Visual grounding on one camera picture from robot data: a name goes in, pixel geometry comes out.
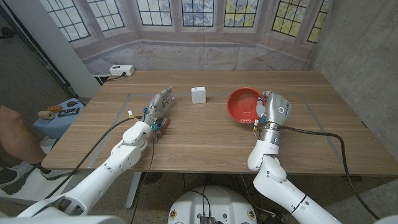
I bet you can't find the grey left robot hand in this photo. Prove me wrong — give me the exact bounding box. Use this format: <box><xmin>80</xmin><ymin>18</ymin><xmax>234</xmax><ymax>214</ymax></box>
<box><xmin>142</xmin><ymin>86</ymin><xmax>175</xmax><ymax>127</ymax></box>

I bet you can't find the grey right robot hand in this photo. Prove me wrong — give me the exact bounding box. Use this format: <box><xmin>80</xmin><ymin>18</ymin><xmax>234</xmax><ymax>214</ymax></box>
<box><xmin>255</xmin><ymin>90</ymin><xmax>292</xmax><ymax>127</ymax></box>

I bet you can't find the red bowl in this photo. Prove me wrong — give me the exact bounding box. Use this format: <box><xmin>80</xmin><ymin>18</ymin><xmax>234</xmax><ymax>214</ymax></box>
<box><xmin>226</xmin><ymin>86</ymin><xmax>266</xmax><ymax>124</ymax></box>

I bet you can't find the red-brown folding multitool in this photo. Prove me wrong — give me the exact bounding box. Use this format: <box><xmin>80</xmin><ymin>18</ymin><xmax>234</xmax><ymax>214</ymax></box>
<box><xmin>155</xmin><ymin>117</ymin><xmax>171</xmax><ymax>139</ymax></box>

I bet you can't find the white cube charger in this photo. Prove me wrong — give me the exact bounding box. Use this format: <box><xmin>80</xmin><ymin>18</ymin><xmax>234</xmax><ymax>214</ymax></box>
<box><xmin>191</xmin><ymin>86</ymin><xmax>207</xmax><ymax>105</ymax></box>

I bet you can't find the white power strip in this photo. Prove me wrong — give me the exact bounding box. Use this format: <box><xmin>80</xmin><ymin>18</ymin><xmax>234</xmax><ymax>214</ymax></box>
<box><xmin>109</xmin><ymin>64</ymin><xmax>136</xmax><ymax>77</ymax></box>

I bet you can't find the printed window backdrop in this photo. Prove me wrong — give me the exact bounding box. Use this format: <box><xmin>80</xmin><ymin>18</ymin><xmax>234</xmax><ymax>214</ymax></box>
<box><xmin>39</xmin><ymin>0</ymin><xmax>333</xmax><ymax>75</ymax></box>

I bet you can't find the black round floor fan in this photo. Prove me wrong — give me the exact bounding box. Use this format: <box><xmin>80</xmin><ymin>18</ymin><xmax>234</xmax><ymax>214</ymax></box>
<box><xmin>141</xmin><ymin>172</ymin><xmax>164</xmax><ymax>185</ymax></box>

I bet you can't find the black remote control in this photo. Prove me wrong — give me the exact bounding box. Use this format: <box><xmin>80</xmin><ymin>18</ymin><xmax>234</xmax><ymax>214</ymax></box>
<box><xmin>57</xmin><ymin>107</ymin><xmax>81</xmax><ymax>118</ymax></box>

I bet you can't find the blue stool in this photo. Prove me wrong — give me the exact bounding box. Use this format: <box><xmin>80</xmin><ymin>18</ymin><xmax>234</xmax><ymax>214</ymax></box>
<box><xmin>33</xmin><ymin>98</ymin><xmax>86</xmax><ymax>140</ymax></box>

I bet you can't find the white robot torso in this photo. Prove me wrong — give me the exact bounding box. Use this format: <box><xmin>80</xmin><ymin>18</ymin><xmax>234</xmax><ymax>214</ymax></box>
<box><xmin>167</xmin><ymin>185</ymin><xmax>258</xmax><ymax>224</ymax></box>

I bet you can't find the brown twine roll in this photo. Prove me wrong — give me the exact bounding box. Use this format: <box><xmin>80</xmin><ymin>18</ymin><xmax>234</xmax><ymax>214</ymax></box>
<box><xmin>37</xmin><ymin>110</ymin><xmax>55</xmax><ymax>121</ymax></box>

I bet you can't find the grey black sneaker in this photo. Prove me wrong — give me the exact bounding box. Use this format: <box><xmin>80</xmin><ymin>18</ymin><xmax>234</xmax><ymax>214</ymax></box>
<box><xmin>39</xmin><ymin>166</ymin><xmax>78</xmax><ymax>181</ymax></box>
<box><xmin>0</xmin><ymin>161</ymin><xmax>34</xmax><ymax>190</ymax></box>

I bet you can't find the person's bare leg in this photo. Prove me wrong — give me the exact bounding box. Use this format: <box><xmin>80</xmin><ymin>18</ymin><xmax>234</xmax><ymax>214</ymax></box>
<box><xmin>0</xmin><ymin>105</ymin><xmax>46</xmax><ymax>165</ymax></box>

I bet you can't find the white floor platform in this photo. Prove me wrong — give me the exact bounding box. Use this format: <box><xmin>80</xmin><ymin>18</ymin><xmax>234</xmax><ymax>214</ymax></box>
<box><xmin>0</xmin><ymin>138</ymin><xmax>85</xmax><ymax>206</ymax></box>

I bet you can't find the thin black left wrist cable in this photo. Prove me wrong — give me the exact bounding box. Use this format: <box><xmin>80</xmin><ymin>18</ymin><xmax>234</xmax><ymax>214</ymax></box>
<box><xmin>129</xmin><ymin>127</ymin><xmax>157</xmax><ymax>224</ymax></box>

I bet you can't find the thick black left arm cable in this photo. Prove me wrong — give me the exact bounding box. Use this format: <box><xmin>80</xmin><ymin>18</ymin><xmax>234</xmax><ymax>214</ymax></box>
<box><xmin>45</xmin><ymin>115</ymin><xmax>146</xmax><ymax>200</ymax></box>

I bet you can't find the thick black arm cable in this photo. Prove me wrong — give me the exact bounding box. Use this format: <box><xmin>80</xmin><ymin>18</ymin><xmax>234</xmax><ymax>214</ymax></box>
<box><xmin>45</xmin><ymin>115</ymin><xmax>146</xmax><ymax>200</ymax></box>
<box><xmin>279</xmin><ymin>124</ymin><xmax>380</xmax><ymax>221</ymax></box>

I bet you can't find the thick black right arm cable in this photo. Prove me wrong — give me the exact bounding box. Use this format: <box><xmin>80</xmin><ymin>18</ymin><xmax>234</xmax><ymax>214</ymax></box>
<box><xmin>279</xmin><ymin>124</ymin><xmax>380</xmax><ymax>221</ymax></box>

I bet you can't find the white cable under table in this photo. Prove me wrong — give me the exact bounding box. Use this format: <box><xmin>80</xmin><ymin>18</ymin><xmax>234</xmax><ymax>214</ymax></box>
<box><xmin>238</xmin><ymin>174</ymin><xmax>277</xmax><ymax>218</ymax></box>

